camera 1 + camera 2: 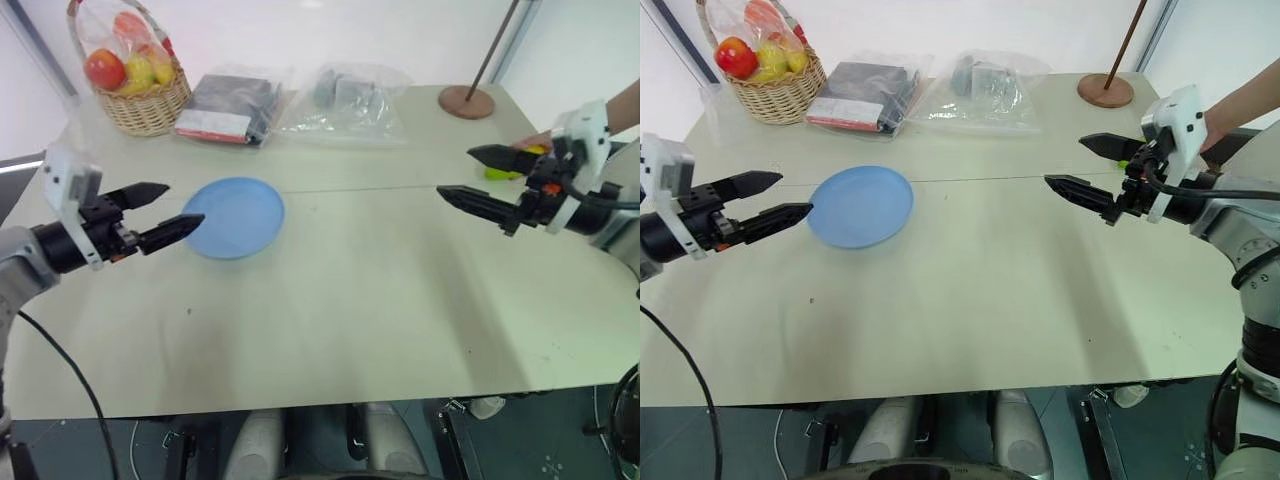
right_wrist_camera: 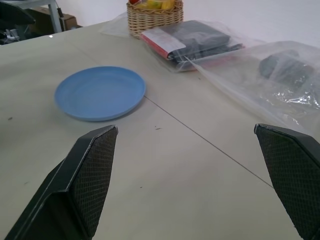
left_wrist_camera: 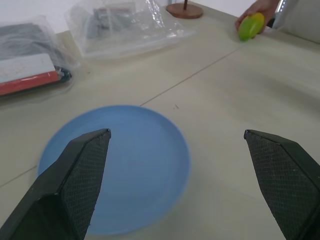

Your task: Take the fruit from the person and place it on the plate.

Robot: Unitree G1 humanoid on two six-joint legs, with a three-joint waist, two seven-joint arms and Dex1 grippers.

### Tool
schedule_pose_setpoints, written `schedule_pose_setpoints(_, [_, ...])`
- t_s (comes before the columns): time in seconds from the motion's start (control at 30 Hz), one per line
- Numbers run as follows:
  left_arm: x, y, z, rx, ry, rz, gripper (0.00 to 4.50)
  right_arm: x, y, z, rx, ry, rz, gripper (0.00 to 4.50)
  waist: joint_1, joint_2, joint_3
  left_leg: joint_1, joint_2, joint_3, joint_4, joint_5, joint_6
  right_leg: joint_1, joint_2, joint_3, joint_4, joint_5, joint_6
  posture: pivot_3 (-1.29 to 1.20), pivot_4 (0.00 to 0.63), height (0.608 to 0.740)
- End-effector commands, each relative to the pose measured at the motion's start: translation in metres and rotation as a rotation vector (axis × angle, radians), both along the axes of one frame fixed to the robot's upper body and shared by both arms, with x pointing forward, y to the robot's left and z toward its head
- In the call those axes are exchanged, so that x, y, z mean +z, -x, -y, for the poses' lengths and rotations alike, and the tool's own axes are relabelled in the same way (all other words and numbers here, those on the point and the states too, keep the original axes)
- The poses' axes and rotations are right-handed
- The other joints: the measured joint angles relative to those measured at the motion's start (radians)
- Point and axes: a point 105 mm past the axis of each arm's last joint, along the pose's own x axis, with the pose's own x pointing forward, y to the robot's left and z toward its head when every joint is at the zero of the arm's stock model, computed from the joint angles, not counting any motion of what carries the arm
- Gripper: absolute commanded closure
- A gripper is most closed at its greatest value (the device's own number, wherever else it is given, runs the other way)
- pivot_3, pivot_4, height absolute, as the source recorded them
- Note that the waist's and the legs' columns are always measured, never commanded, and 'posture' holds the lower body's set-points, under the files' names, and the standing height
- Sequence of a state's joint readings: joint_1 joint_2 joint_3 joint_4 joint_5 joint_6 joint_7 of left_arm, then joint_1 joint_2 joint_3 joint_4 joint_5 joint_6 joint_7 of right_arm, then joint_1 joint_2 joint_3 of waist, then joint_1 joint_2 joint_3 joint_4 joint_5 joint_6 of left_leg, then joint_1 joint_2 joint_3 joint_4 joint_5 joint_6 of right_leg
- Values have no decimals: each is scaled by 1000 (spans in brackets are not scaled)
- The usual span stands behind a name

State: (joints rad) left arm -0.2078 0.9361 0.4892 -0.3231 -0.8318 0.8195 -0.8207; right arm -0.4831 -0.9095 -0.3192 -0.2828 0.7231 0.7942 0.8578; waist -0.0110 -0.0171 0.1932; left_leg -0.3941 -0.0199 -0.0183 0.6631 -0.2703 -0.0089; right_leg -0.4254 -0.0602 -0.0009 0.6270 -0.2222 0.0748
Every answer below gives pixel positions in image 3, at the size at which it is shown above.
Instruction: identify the round wooden stand base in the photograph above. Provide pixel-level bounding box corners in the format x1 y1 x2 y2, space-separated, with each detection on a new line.
165 0 204 19

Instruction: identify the green yellow mango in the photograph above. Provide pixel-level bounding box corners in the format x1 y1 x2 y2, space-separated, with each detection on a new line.
238 12 266 42

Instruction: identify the clear bag with dark items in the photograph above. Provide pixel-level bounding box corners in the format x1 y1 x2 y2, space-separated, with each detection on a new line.
64 0 196 59

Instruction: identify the clear bag with red item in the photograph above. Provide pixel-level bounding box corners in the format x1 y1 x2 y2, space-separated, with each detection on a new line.
0 14 81 106

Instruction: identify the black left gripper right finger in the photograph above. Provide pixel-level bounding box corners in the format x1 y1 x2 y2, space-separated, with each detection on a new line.
243 129 320 240

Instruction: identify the person's bare hand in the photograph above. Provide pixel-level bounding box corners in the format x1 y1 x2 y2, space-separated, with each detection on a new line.
234 0 279 38

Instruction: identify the blue round plate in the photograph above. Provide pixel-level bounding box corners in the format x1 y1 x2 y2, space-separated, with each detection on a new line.
36 104 192 236

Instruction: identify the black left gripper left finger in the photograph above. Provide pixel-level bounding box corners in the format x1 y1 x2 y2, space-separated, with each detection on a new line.
0 128 112 240

